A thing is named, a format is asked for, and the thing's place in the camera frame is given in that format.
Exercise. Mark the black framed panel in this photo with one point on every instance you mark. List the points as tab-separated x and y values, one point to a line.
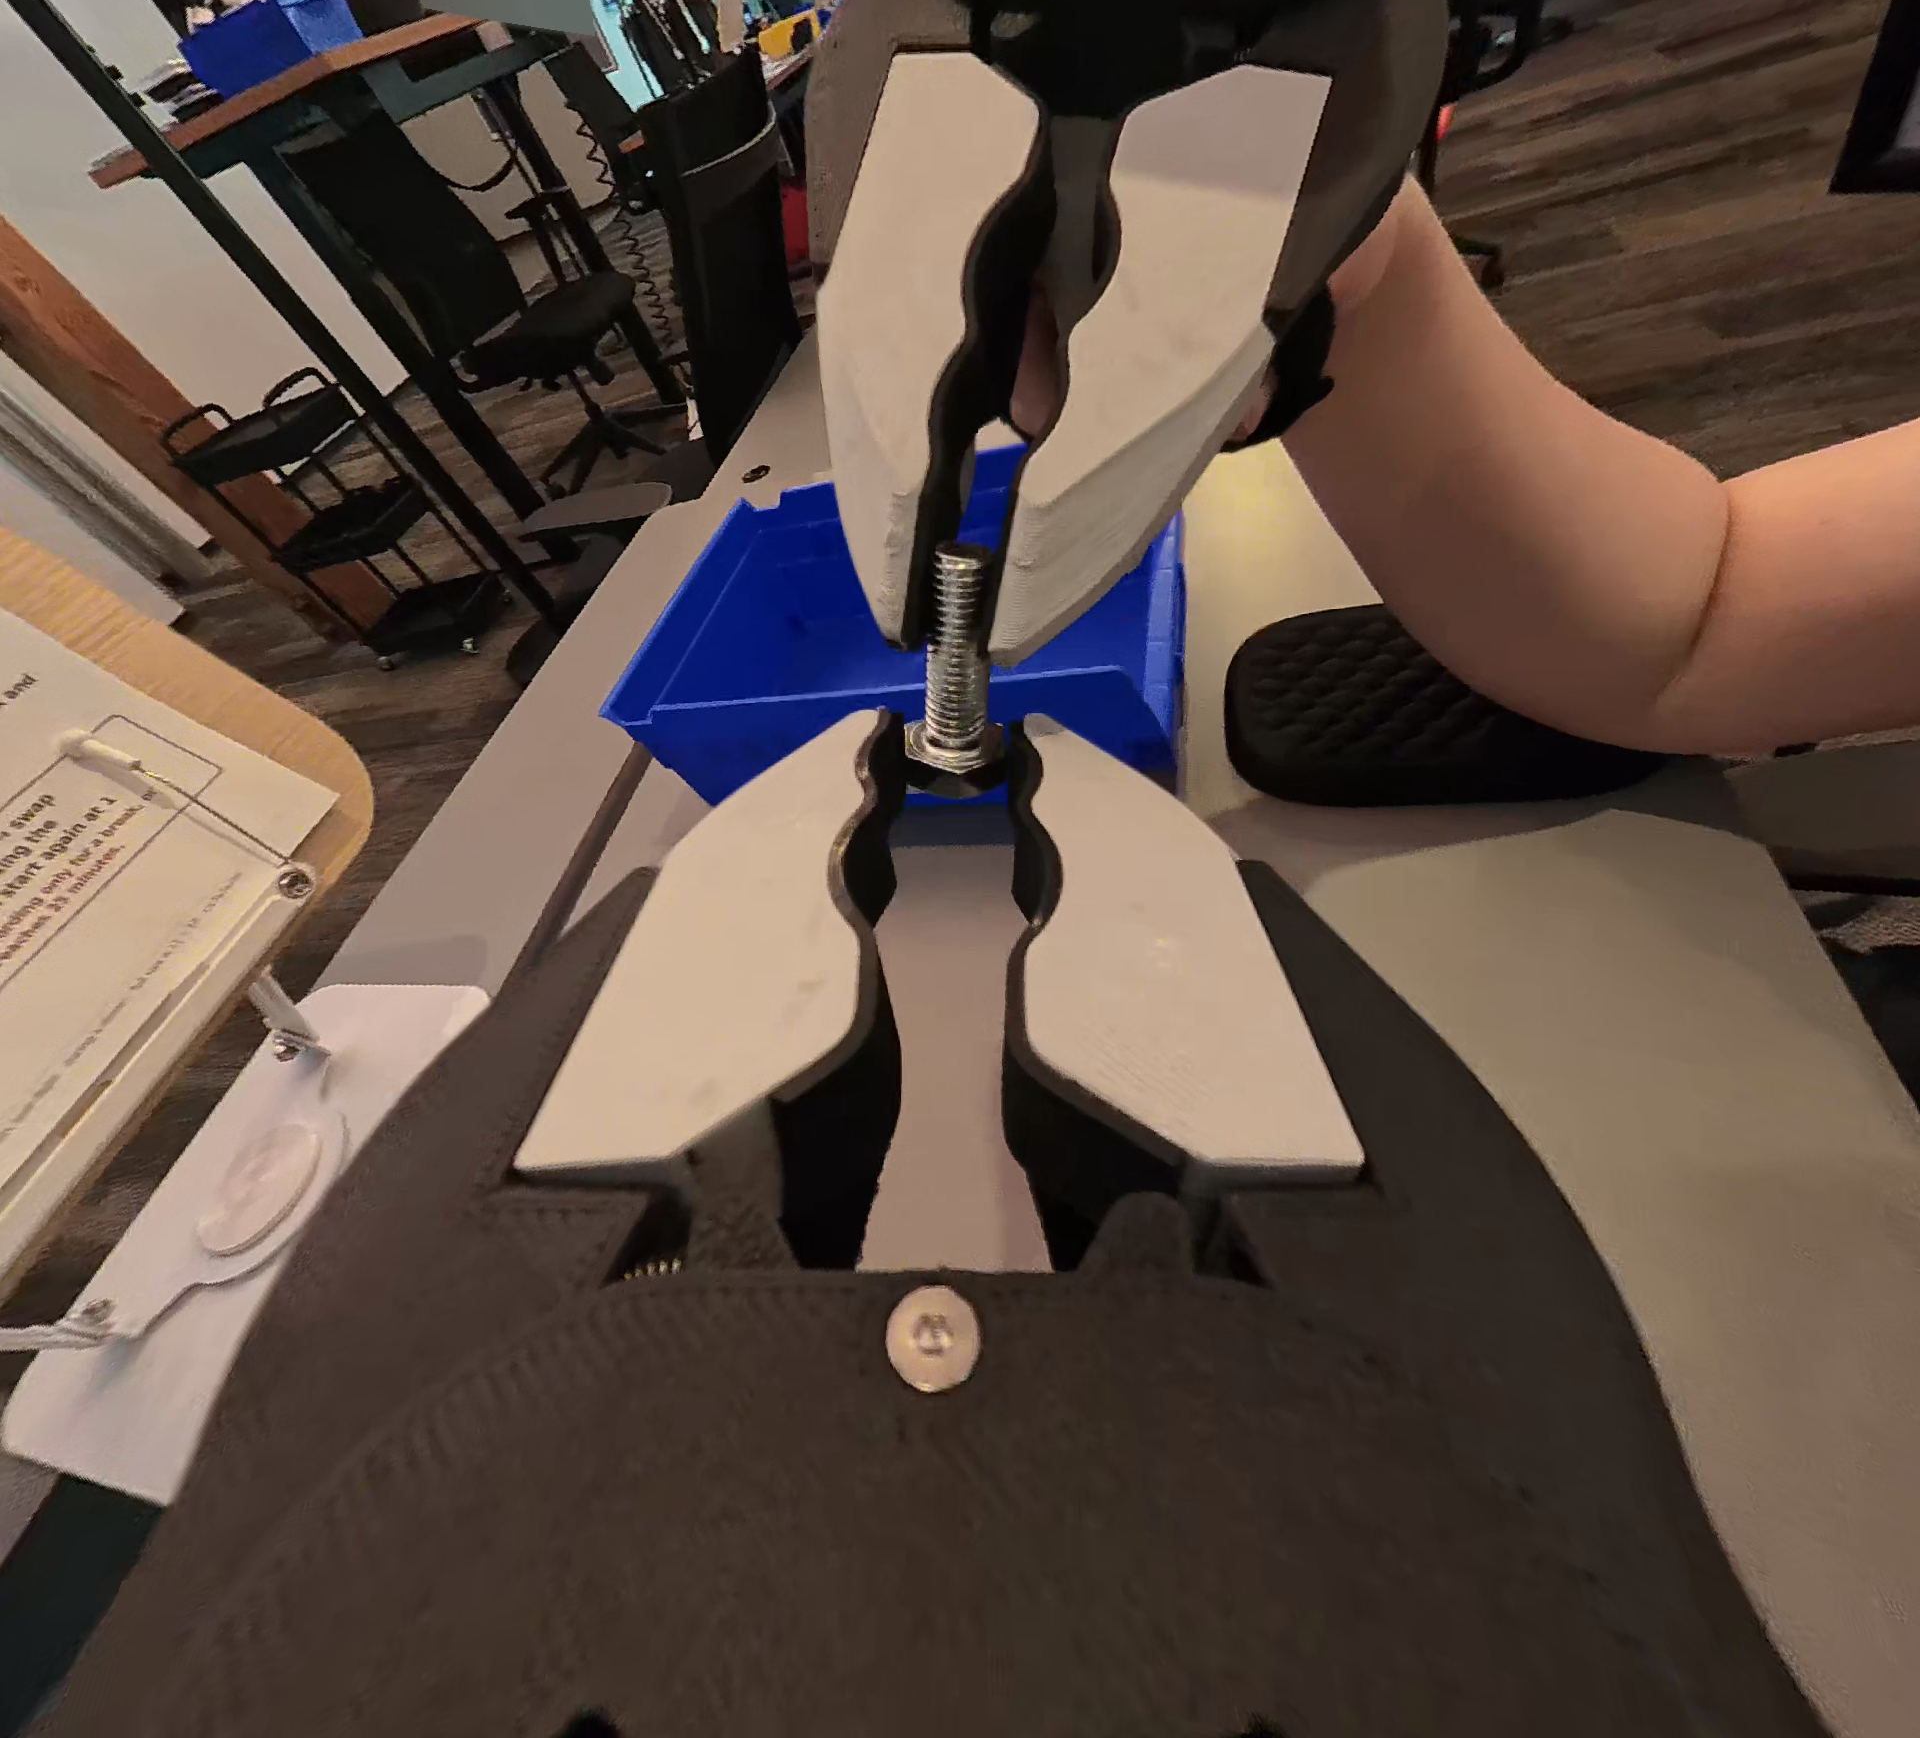
1890	102

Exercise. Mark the black slatted-back chair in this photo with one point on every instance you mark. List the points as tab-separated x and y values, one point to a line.
729	269

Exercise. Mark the black floor lamp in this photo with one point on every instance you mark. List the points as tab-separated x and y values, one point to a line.
301	316

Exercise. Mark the blue parts bin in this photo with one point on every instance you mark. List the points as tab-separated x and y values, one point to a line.
750	659

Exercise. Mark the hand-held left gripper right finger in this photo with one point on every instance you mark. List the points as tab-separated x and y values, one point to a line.
1170	988

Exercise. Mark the instruction sheet on stand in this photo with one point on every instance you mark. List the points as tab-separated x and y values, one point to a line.
301	732

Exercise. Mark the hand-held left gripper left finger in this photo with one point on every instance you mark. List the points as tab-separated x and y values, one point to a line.
721	988

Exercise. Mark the black rolling cart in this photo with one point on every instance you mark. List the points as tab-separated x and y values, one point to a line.
344	522

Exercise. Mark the wood-top standing desk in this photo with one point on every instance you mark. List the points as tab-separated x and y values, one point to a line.
301	89

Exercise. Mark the person's right forearm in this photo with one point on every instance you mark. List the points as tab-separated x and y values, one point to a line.
1621	569

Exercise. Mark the blue storage box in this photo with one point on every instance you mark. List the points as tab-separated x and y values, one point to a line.
248	50

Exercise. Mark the white stand base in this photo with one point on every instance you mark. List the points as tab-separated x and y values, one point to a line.
374	1063

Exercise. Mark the person's right hand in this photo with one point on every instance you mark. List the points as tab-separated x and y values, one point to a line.
1410	328

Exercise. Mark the black padded wrist rest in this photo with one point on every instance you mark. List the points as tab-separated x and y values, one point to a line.
1440	718

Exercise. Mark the steel hex bolt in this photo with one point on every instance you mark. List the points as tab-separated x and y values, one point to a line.
957	689

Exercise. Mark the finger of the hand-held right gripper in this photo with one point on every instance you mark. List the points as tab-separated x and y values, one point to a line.
901	312
1185	299

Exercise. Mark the wooden support post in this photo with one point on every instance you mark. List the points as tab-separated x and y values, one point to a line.
150	426

